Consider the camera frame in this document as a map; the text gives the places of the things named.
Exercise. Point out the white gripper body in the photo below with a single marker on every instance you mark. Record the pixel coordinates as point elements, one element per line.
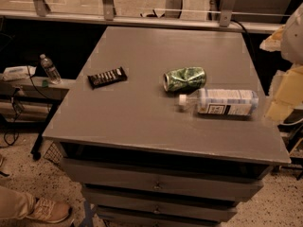
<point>294,37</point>

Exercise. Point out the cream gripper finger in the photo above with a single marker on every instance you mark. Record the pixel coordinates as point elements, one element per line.
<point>273,42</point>
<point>285,93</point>

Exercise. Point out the crushed green soda can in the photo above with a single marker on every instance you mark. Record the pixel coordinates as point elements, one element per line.
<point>187,78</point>

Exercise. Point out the small upright water bottle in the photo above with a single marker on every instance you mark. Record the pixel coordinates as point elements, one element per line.
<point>50,69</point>

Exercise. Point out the metal window railing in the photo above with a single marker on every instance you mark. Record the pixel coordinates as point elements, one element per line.
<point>257,16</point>

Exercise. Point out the clear plastic bottle lying down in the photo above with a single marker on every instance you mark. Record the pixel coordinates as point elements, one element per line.
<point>220,101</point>

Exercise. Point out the grey drawer cabinet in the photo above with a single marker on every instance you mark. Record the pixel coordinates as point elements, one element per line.
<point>138,158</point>

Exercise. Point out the dark chocolate bar wrapper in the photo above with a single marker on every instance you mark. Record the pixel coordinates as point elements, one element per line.
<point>107,78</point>

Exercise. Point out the low side bench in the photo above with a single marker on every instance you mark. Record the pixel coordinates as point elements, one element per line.
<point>32,90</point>

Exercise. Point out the white tissue pack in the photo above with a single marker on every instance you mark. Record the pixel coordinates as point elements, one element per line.
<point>18,72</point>

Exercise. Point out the beige sneaker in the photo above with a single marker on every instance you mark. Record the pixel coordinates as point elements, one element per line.
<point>50,211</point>

